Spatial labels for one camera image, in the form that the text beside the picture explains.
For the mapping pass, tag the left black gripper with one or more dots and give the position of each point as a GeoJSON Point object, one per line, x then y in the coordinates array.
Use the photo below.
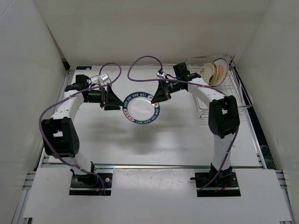
{"type": "Point", "coordinates": [109, 100]}

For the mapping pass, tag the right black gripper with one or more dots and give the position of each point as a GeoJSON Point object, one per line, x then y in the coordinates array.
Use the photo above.
{"type": "Point", "coordinates": [162, 93]}

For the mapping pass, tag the dark blue rimmed plate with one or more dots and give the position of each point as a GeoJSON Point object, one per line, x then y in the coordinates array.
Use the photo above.
{"type": "Point", "coordinates": [138, 108]}

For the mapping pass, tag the cream plate black spot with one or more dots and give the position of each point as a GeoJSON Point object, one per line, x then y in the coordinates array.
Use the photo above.
{"type": "Point", "coordinates": [206, 72]}

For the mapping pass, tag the orange sunburst plate green rim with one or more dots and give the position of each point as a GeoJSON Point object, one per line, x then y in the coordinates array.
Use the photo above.
{"type": "Point", "coordinates": [222, 66]}

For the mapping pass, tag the cream plate floral print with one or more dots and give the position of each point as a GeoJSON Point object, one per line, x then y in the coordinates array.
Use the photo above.
{"type": "Point", "coordinates": [215, 74]}

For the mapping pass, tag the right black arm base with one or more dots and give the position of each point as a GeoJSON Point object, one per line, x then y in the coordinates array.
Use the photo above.
{"type": "Point", "coordinates": [226, 187]}

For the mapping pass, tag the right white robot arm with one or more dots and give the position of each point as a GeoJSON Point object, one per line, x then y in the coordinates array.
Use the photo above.
{"type": "Point", "coordinates": [223, 115]}

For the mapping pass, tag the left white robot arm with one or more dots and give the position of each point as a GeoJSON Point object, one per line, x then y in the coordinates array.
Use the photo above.
{"type": "Point", "coordinates": [59, 135]}

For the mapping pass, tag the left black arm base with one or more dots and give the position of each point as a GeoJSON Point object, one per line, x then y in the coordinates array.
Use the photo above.
{"type": "Point", "coordinates": [90, 185]}

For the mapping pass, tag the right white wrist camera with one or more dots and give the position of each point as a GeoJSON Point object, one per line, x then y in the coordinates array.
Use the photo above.
{"type": "Point", "coordinates": [161, 74]}

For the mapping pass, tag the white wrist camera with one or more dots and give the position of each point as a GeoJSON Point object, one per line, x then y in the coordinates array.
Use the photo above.
{"type": "Point", "coordinates": [103, 78]}
{"type": "Point", "coordinates": [161, 74]}

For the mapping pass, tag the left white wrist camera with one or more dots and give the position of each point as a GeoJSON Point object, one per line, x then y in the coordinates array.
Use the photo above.
{"type": "Point", "coordinates": [103, 78]}

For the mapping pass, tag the metal rail bar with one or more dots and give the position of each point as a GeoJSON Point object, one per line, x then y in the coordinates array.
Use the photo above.
{"type": "Point", "coordinates": [127, 166]}

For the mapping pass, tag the metal wire dish rack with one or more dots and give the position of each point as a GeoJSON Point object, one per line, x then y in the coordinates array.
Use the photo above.
{"type": "Point", "coordinates": [232, 85]}

